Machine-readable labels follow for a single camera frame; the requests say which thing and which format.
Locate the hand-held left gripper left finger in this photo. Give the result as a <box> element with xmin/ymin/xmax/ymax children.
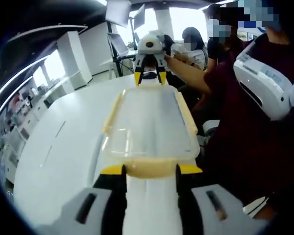
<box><xmin>48</xmin><ymin>164</ymin><xmax>128</xmax><ymax>235</ymax></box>

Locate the black tripod stand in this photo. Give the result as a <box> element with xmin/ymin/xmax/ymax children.
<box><xmin>107</xmin><ymin>17</ymin><xmax>139</xmax><ymax>79</ymax></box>

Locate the white chair part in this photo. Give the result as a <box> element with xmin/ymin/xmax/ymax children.
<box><xmin>198</xmin><ymin>119</ymin><xmax>221</xmax><ymax>149</ymax></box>

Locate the large black monitor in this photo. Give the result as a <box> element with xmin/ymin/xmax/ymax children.
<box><xmin>105</xmin><ymin>0</ymin><xmax>131</xmax><ymax>28</ymax></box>

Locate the white square pillar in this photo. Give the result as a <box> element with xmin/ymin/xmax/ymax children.
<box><xmin>56</xmin><ymin>31</ymin><xmax>93</xmax><ymax>90</ymax></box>

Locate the person in maroon shirt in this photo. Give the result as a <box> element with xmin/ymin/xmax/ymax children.
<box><xmin>192</xmin><ymin>36</ymin><xmax>294</xmax><ymax>216</ymax></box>

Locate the clear container with yellow clips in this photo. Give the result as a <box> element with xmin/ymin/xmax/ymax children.
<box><xmin>101</xmin><ymin>88</ymin><xmax>200</xmax><ymax>179</ymax></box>

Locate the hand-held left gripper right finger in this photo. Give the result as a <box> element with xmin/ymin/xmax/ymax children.
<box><xmin>175</xmin><ymin>164</ymin><xmax>269</xmax><ymax>235</ymax></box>

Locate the small black monitor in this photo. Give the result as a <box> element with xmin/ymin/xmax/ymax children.
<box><xmin>133</xmin><ymin>3</ymin><xmax>146</xmax><ymax>29</ymax></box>

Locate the row of white office desks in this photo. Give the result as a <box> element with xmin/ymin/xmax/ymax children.
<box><xmin>0</xmin><ymin>80</ymin><xmax>72</xmax><ymax>173</ymax></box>

